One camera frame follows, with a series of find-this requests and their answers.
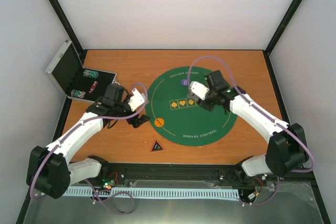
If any left black frame post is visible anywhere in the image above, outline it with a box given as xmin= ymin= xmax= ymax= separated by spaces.
xmin=48 ymin=0 xmax=83 ymax=55

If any right black frame post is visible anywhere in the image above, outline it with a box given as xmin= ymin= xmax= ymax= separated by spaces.
xmin=264 ymin=0 xmax=320 ymax=54

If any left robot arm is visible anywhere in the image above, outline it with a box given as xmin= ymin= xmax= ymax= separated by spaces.
xmin=26 ymin=84 xmax=148 ymax=199

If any round green poker mat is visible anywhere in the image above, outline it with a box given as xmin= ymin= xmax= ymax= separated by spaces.
xmin=145 ymin=67 xmax=237 ymax=146

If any orange small blind button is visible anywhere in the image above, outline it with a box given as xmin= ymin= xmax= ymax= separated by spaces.
xmin=154 ymin=118 xmax=165 ymax=127

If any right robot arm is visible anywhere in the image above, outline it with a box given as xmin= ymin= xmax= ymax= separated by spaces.
xmin=188 ymin=70 xmax=310 ymax=177

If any red black card box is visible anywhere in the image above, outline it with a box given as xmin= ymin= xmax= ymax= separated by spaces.
xmin=88 ymin=81 xmax=99 ymax=94

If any black frame post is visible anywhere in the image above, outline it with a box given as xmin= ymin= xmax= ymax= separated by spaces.
xmin=48 ymin=0 xmax=83 ymax=55
xmin=264 ymin=0 xmax=320 ymax=54

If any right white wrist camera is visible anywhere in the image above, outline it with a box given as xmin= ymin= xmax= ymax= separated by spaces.
xmin=187 ymin=81 xmax=209 ymax=101

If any red black triangular all-in marker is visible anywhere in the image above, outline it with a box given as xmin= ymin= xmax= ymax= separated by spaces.
xmin=150 ymin=140 xmax=165 ymax=152

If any light blue cable duct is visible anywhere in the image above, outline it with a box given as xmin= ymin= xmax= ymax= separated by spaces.
xmin=62 ymin=186 xmax=240 ymax=200

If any blue big blind button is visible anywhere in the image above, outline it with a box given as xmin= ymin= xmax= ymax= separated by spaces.
xmin=181 ymin=79 xmax=189 ymax=86

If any far poker chip stack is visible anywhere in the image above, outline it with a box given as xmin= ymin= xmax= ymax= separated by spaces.
xmin=82 ymin=69 xmax=99 ymax=78

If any near poker chip stack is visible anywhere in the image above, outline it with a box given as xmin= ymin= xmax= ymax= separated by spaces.
xmin=70 ymin=89 xmax=86 ymax=99

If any aluminium poker chip case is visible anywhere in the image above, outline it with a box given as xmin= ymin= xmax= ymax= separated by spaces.
xmin=45 ymin=40 xmax=117 ymax=103

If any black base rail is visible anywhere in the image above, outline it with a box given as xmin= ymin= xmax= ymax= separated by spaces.
xmin=34 ymin=163 xmax=314 ymax=188

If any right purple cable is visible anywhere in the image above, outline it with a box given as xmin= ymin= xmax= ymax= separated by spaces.
xmin=187 ymin=55 xmax=316 ymax=207

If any poker chip stack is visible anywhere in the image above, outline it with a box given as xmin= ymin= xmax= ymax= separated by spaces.
xmin=82 ymin=69 xmax=99 ymax=78
xmin=70 ymin=89 xmax=86 ymax=99

